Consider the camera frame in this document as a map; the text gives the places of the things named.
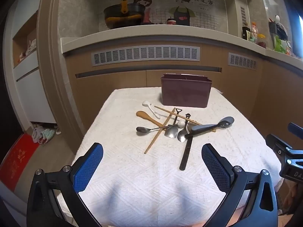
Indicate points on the green bag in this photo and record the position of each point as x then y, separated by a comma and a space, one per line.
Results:
280, 44

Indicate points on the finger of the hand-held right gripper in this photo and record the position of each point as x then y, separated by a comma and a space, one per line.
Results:
294, 128
277, 144

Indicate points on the black basket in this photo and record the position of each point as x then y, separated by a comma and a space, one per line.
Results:
279, 29

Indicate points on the small grey vent grille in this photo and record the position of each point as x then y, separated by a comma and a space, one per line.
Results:
242, 62

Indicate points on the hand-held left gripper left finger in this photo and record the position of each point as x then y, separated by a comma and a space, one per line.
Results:
88, 167

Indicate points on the small red pot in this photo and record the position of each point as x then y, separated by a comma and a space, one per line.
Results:
171, 21

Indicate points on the wooden spoon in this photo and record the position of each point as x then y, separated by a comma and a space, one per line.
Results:
143, 115

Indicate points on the black wok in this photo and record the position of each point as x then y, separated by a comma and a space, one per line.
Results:
123, 14

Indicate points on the wooden counter cabinet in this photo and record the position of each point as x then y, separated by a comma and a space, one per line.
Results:
118, 80

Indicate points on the shelf clutter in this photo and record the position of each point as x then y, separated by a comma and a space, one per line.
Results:
28, 52

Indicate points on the maroon plastic utensil box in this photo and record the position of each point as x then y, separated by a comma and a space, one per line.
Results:
184, 92

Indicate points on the large grey vent grille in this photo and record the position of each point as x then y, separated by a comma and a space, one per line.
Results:
145, 55

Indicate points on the white cabinet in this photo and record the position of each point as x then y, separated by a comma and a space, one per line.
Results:
33, 92

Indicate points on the white ceramic spoon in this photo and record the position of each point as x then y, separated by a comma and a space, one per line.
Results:
152, 110

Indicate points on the striped cloth pile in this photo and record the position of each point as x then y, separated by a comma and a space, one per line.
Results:
43, 134

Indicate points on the grey silicone spoon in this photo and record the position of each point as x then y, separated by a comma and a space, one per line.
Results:
224, 123

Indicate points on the white textured towel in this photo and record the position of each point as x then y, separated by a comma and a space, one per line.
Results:
142, 177

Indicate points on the orange-capped clear bottle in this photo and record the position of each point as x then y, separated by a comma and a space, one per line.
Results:
254, 32

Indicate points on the wooden chopstick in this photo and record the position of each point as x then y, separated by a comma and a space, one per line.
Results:
166, 111
155, 136

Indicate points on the cartoon wall sticker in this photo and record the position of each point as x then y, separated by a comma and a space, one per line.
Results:
182, 7

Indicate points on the shovel-shaped steel spoon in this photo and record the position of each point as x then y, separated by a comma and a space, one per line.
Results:
171, 132

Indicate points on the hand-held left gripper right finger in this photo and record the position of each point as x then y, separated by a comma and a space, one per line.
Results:
216, 167

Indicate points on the yellow-lidded jar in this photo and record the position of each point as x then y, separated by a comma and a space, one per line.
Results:
261, 41

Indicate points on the dark packet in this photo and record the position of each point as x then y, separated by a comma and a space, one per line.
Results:
246, 34

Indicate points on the red floor mat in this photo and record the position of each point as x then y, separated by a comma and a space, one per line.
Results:
16, 163

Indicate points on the small steel spoon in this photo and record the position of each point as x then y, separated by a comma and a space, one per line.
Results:
141, 130

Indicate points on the white wall vent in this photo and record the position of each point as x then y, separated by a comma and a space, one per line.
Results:
243, 14

